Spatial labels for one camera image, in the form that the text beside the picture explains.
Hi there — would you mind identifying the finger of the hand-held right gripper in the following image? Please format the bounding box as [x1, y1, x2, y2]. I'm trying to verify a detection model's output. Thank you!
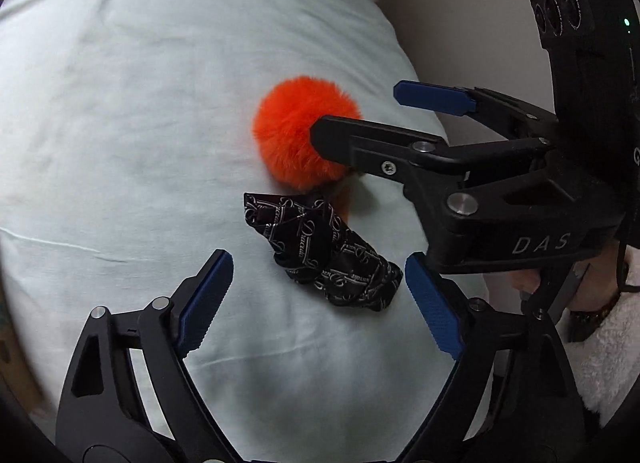
[393, 81, 559, 142]
[309, 115, 554, 180]

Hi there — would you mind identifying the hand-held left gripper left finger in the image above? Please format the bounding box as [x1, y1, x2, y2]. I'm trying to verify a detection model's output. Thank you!
[55, 249, 236, 463]

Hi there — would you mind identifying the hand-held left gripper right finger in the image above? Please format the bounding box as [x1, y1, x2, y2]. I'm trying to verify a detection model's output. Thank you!
[400, 252, 588, 463]

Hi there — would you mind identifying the orange fluffy pompom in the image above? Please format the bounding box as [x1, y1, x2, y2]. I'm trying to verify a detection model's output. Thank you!
[252, 76, 364, 216]

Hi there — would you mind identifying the black printed scrunchie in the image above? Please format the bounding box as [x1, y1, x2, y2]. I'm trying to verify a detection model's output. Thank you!
[243, 191, 404, 313]

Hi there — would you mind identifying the person's right hand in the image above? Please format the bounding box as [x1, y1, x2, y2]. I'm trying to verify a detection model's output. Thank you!
[510, 245, 627, 314]

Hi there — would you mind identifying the dark bracelet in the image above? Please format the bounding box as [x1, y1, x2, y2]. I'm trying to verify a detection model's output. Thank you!
[567, 288, 626, 343]

